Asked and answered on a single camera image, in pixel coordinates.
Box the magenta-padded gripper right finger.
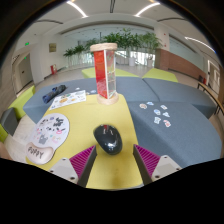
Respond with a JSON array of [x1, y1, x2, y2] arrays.
[[132, 144, 183, 186]]

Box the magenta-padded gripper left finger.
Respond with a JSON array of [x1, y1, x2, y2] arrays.
[[48, 145, 98, 188]]

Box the black computer mouse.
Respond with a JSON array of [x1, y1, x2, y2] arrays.
[[93, 123, 124, 156]]

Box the white printed mouse pad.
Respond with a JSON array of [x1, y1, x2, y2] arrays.
[[25, 112, 71, 166]]

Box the large grey ottoman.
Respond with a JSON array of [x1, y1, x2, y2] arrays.
[[22, 77, 160, 125], [142, 77, 218, 120], [127, 100, 224, 169]]

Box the white sticker sheet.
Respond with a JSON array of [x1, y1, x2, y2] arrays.
[[49, 89, 88, 111]]

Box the dark blue folded umbrella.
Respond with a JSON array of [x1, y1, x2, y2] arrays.
[[41, 84, 67, 104]]

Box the lime green ottoman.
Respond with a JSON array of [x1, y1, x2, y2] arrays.
[[81, 67, 140, 80], [142, 67, 179, 84], [8, 85, 37, 121], [0, 124, 8, 144]]

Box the dark grey seat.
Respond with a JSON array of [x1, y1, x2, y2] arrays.
[[0, 107, 19, 137]]

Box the red acrylic tower wooden ends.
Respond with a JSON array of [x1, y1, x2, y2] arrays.
[[89, 42, 120, 106]]

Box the red fire extinguisher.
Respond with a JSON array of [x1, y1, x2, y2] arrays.
[[49, 64, 58, 76]]

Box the white door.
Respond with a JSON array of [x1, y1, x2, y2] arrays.
[[16, 54, 34, 89]]

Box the group of potted plants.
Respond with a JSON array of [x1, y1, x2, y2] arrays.
[[63, 28, 164, 68]]

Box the ceiling strip lights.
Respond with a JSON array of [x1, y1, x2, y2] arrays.
[[64, 0, 218, 54]]

